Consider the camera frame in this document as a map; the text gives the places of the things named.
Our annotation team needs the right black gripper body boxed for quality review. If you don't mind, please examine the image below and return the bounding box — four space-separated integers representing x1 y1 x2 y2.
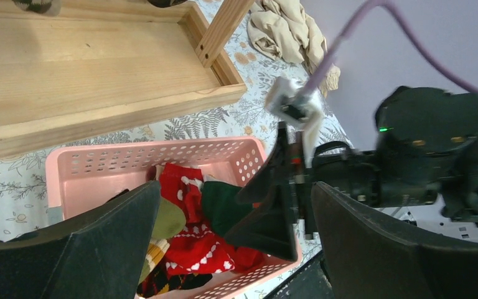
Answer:
291 141 439 240

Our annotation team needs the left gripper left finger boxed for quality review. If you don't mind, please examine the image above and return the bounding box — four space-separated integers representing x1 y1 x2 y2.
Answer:
0 181 161 298

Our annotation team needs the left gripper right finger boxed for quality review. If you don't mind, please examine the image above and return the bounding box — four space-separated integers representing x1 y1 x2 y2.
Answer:
311 182 478 298

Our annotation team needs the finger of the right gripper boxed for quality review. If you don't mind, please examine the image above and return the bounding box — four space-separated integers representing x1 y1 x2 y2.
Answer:
224 185 298 262
235 121 290 204

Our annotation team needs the dark green sock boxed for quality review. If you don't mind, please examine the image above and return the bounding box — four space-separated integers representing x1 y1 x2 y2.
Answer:
202 181 254 237

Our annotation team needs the black red yellow argyle sock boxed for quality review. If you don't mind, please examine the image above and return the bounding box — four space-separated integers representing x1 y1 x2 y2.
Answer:
136 265 213 298

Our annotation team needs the plain red sock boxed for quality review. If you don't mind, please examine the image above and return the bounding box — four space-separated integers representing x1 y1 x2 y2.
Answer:
158 164 265 273

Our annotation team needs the red white patterned sock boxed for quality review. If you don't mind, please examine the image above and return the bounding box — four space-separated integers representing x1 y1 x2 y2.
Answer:
164 223 235 275

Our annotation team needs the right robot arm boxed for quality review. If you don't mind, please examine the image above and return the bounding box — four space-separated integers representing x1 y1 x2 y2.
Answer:
224 86 478 262

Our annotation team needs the pink plastic basket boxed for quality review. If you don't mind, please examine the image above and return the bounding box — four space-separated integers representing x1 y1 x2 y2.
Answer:
45 136 304 299

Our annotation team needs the beige crumpled cloth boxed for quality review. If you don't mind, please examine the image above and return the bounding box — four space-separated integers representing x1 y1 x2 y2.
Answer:
247 0 342 99

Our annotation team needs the brown beige argyle sock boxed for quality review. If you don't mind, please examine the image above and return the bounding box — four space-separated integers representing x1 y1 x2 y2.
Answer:
12 0 62 17

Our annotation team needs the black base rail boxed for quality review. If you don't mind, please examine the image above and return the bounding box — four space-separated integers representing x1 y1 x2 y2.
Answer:
265 251 334 299

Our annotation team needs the wooden hanger rack frame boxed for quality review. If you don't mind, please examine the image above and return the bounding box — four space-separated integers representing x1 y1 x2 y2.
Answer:
0 1 251 159

